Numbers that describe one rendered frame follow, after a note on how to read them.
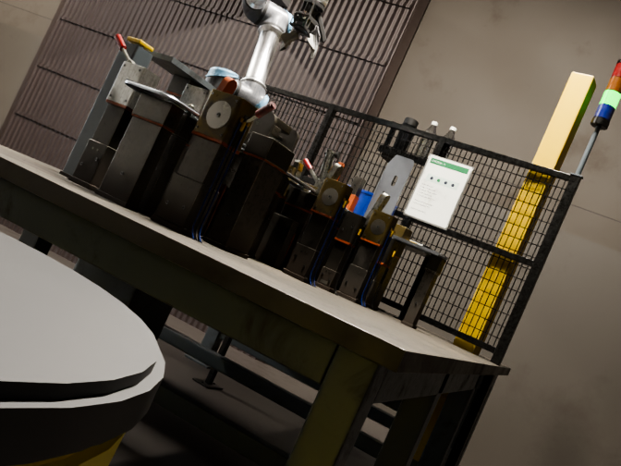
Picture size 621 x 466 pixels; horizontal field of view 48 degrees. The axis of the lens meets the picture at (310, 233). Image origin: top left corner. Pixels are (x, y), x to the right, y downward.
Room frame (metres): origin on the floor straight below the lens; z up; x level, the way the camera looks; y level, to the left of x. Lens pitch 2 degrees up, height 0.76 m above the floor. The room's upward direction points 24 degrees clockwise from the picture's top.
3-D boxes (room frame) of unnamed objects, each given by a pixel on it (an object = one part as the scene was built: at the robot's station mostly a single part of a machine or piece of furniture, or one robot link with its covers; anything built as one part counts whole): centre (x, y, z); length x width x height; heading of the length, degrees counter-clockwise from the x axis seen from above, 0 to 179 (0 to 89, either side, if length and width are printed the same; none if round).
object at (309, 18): (2.54, 0.33, 1.58); 0.09 x 0.08 x 0.12; 149
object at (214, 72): (2.80, 0.57, 1.27); 0.13 x 0.12 x 0.14; 113
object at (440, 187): (3.16, -0.45, 1.30); 0.23 x 0.02 x 0.31; 59
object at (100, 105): (2.09, 0.70, 0.92); 0.08 x 0.08 x 0.44; 59
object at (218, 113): (1.73, 0.30, 0.88); 0.14 x 0.09 x 0.36; 59
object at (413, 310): (2.67, -0.49, 0.84); 0.05 x 0.05 x 0.29; 59
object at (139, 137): (1.80, 0.49, 0.84); 0.12 x 0.05 x 0.29; 59
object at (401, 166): (2.96, -0.23, 1.17); 0.12 x 0.01 x 0.34; 59
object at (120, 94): (1.93, 0.62, 0.88); 0.12 x 0.07 x 0.36; 59
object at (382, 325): (2.62, 0.04, 0.68); 2.56 x 1.61 x 0.04; 158
